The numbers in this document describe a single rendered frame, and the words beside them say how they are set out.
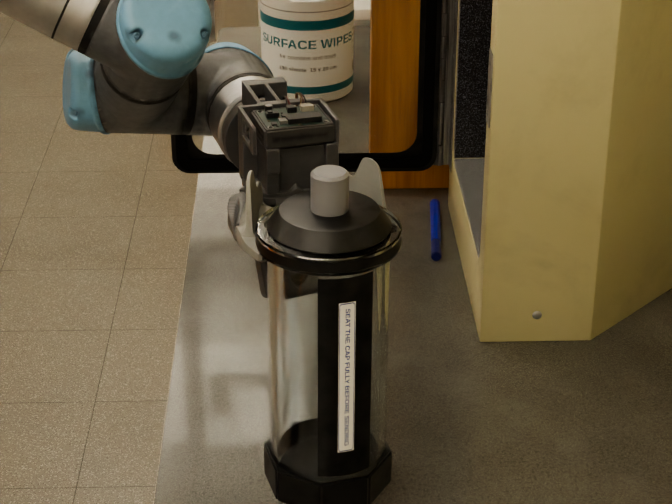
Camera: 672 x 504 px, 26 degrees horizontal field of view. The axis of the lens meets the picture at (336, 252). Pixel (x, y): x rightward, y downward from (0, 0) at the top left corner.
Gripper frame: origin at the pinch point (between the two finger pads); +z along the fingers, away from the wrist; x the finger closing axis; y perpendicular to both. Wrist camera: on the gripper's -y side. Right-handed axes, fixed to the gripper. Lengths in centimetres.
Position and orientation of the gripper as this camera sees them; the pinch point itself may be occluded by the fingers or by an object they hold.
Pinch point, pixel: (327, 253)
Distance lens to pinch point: 108.9
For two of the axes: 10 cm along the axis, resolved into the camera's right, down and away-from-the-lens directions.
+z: 2.8, 4.2, -8.6
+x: 9.6, -1.2, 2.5
